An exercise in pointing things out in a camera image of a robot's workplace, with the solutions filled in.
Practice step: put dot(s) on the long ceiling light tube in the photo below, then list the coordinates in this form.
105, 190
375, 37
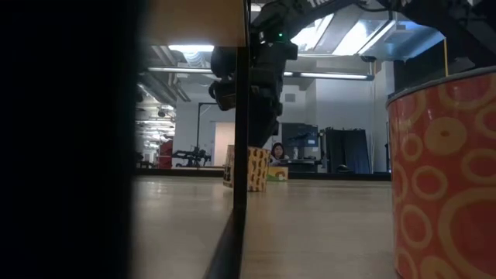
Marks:
329, 75

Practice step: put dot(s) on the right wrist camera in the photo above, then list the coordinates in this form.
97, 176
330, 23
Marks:
224, 97

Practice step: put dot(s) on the person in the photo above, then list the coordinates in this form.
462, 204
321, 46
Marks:
277, 151

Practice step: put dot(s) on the background black robot arm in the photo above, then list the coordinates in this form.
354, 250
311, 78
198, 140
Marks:
191, 157

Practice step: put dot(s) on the black curtain panels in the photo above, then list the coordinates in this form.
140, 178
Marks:
346, 151

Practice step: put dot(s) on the black background beam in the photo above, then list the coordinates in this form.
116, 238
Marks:
418, 73

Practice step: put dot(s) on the red cabinet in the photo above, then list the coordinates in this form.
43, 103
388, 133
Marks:
166, 155

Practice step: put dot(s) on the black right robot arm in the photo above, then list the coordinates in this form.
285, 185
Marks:
294, 15

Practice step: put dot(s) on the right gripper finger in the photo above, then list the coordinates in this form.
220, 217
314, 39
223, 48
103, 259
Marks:
261, 129

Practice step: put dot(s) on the black dome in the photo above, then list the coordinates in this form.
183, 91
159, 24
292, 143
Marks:
343, 169

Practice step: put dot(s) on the white bottle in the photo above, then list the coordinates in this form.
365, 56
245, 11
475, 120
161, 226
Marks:
295, 153

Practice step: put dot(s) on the black wall monitor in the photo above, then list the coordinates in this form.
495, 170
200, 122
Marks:
300, 133

